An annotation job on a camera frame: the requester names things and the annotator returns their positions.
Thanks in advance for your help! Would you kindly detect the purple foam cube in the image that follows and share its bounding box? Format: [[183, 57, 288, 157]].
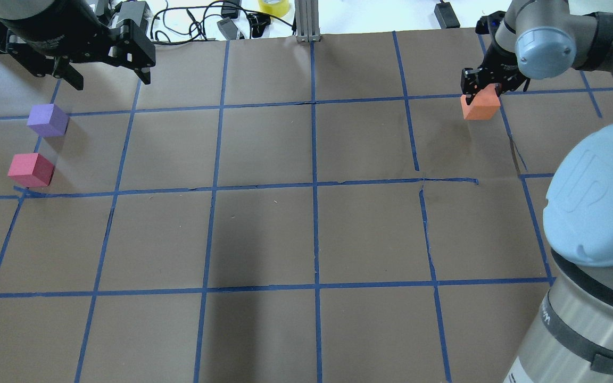
[[26, 103, 70, 137]]

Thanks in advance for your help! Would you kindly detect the yellow tape roll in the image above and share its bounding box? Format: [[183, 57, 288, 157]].
[[258, 0, 291, 18]]

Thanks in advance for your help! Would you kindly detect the aluminium frame post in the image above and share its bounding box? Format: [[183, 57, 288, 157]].
[[294, 0, 321, 43]]

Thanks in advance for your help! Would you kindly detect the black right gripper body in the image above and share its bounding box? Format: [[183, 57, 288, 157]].
[[461, 45, 531, 94]]

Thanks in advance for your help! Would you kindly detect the black power adapter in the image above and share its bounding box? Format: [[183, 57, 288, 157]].
[[434, 1, 461, 29]]

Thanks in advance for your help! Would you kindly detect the orange foam cube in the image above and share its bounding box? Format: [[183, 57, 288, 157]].
[[460, 84, 501, 120]]

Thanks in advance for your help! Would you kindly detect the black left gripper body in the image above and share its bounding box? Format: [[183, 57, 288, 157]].
[[6, 2, 156, 75]]

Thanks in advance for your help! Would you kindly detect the black tangled cable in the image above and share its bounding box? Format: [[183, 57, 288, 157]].
[[150, 0, 294, 43]]

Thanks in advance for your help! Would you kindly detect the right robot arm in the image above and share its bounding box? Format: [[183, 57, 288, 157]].
[[461, 1, 613, 382]]

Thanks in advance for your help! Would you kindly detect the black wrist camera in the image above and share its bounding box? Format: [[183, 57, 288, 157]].
[[475, 11, 506, 39]]

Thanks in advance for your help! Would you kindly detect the red foam cube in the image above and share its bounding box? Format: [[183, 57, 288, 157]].
[[7, 153, 54, 188]]

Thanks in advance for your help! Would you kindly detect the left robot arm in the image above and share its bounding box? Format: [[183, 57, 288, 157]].
[[0, 1, 156, 90]]

